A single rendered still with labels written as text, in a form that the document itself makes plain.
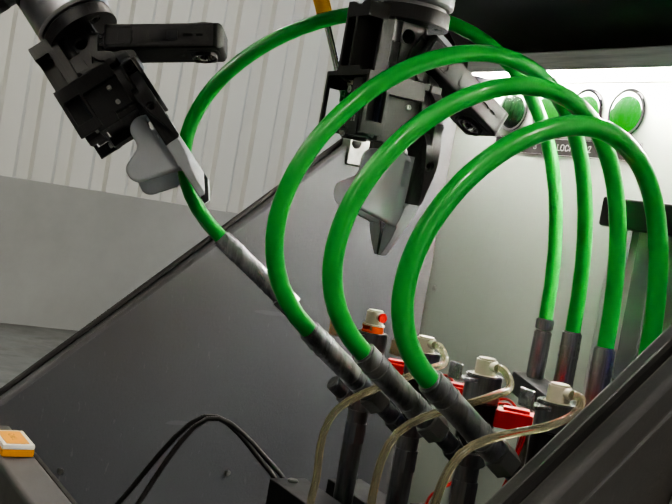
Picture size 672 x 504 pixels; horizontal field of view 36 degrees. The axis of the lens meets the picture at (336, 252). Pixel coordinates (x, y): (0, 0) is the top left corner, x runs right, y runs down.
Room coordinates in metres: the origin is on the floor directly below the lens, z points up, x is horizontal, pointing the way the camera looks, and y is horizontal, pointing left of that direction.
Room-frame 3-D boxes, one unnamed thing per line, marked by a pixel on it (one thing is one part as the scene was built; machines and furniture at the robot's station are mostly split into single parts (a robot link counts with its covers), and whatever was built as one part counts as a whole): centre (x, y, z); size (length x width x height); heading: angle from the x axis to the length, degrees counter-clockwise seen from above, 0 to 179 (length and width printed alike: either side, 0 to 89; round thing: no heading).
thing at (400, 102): (0.89, -0.02, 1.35); 0.09 x 0.08 x 0.12; 121
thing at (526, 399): (0.69, -0.16, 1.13); 0.03 x 0.02 x 0.01; 121
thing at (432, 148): (0.88, -0.05, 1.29); 0.05 x 0.02 x 0.09; 31
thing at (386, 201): (0.88, -0.03, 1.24); 0.06 x 0.03 x 0.09; 121
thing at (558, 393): (0.70, -0.17, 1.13); 0.02 x 0.02 x 0.03
